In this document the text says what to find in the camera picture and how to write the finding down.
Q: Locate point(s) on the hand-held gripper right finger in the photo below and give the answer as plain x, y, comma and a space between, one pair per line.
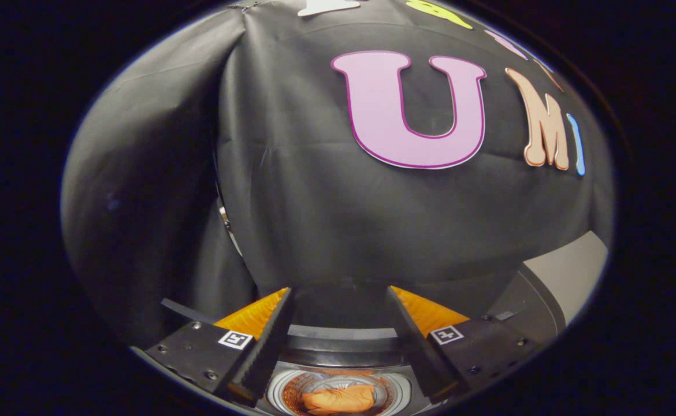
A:
410, 346

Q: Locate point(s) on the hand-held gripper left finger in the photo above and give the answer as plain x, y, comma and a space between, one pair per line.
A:
266, 346

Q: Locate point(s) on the grey washing machine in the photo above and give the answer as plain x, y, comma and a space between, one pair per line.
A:
344, 346

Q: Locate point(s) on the orange polo shirt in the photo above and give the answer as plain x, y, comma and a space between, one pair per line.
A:
338, 400

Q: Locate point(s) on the black backdrop cloth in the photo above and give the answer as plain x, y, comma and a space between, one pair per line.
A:
315, 202

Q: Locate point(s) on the beige cabinet with dark frame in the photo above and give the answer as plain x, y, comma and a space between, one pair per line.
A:
569, 271

